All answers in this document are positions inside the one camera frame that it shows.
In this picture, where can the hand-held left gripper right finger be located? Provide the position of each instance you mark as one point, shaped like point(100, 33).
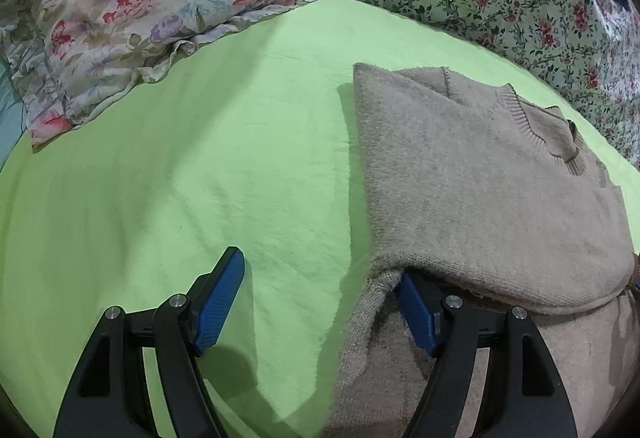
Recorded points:
point(417, 318)

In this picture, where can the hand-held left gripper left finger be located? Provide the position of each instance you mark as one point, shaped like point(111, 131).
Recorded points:
point(220, 303)

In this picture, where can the beige knit sweater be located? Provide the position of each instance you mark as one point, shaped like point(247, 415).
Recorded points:
point(475, 193)

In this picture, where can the green bed sheet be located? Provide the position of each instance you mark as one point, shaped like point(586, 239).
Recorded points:
point(175, 167)

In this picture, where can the ruffled floral pillow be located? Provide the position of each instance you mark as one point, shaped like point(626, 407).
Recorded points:
point(125, 7)

